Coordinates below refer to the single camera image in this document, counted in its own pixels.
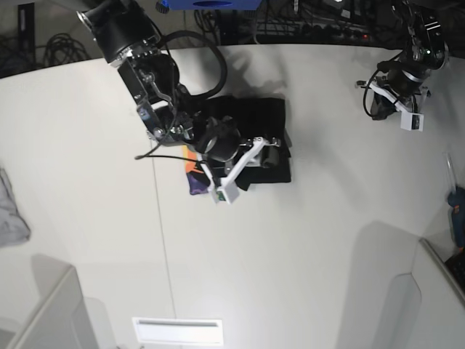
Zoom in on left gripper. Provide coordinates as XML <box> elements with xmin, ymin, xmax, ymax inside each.
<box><xmin>355</xmin><ymin>69</ymin><xmax>431</xmax><ymax>121</ymax></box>

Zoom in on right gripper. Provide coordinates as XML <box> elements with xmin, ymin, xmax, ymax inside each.
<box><xmin>194</xmin><ymin>116</ymin><xmax>282</xmax><ymax>191</ymax></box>

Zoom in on black T-shirt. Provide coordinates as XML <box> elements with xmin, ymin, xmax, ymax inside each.
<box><xmin>185</xmin><ymin>96</ymin><xmax>291</xmax><ymax>191</ymax></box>

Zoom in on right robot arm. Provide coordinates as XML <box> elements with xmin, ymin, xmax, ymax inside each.
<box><xmin>78</xmin><ymin>1</ymin><xmax>291</xmax><ymax>193</ymax></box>

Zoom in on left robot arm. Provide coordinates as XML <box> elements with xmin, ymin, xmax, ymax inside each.
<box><xmin>356</xmin><ymin>1</ymin><xmax>448</xmax><ymax>130</ymax></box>

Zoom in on black power strip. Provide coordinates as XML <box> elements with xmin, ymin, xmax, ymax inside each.
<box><xmin>296</xmin><ymin>23</ymin><xmax>370</xmax><ymax>41</ymax></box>

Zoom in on blue glue gun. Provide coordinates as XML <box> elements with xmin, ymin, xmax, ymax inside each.
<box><xmin>442</xmin><ymin>151</ymin><xmax>465</xmax><ymax>252</ymax></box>

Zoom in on black keyboard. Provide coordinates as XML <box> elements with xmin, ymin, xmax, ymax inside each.
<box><xmin>445</xmin><ymin>252</ymin><xmax>465</xmax><ymax>291</ymax></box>

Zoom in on blue box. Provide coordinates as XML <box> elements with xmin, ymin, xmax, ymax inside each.
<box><xmin>161</xmin><ymin>0</ymin><xmax>262</xmax><ymax>10</ymax></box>

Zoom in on grey cloth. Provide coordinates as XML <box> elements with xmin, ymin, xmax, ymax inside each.
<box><xmin>1</xmin><ymin>168</ymin><xmax>31</xmax><ymax>247</ymax></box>

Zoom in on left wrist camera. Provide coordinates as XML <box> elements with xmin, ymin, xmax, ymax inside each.
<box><xmin>400</xmin><ymin>112</ymin><xmax>424</xmax><ymax>132</ymax></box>

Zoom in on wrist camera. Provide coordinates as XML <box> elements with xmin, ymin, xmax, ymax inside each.
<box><xmin>210</xmin><ymin>183</ymin><xmax>240</xmax><ymax>204</ymax></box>
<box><xmin>400</xmin><ymin>112</ymin><xmax>424</xmax><ymax>132</ymax></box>

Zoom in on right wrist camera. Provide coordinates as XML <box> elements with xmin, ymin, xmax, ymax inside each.
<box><xmin>210</xmin><ymin>183</ymin><xmax>240</xmax><ymax>204</ymax></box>

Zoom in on coiled black cable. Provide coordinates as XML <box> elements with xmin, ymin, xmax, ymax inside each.
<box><xmin>42</xmin><ymin>33</ymin><xmax>86</xmax><ymax>67</ymax></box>

